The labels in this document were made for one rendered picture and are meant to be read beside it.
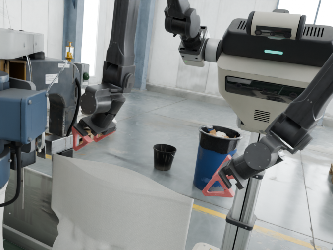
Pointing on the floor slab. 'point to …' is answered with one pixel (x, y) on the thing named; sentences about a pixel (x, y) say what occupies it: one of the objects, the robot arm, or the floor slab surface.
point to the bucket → (163, 156)
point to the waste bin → (213, 154)
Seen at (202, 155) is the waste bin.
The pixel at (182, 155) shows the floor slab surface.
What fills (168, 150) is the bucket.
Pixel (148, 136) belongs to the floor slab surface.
